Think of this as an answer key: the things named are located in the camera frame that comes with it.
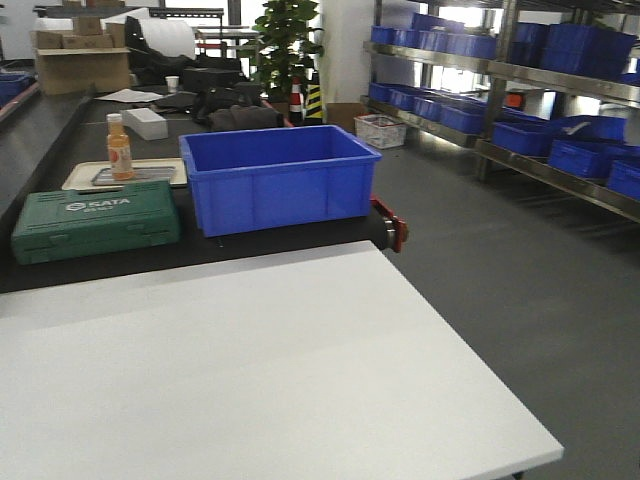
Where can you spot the small grey metal tray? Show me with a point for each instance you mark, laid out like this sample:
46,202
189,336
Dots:
141,174

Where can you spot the beige plastic tray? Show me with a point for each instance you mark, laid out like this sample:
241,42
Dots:
82,174

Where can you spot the large blue plastic bin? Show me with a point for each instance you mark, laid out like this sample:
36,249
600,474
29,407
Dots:
249,180

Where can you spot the black yellow traffic cone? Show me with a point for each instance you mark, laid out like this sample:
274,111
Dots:
314,111

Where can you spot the cardboard box on floor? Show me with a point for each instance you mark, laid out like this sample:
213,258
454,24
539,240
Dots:
344,114

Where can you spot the orange white traffic cone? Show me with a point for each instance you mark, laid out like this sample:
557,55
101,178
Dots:
296,110

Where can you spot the dark grey bag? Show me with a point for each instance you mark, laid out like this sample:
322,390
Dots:
225,109

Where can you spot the green potted plant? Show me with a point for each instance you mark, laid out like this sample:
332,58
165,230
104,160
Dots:
285,45

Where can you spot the white rectangular box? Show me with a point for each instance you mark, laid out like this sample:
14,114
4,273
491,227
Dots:
146,123

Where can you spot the orange juice bottle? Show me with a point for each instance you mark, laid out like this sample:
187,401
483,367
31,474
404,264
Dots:
118,147

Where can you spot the white paper cup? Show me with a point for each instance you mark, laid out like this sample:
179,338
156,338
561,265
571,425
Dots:
172,83

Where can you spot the green SATA tool case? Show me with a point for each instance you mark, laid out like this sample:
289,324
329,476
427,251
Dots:
67,224

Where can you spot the large cardboard box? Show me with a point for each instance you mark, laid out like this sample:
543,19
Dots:
64,71

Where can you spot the blue bin far left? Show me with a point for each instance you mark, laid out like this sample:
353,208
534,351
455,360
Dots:
13,84

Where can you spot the red conveyor end bracket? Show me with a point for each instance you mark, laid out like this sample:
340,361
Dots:
397,229

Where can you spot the white wire basket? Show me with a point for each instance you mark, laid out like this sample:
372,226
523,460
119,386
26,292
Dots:
380,131

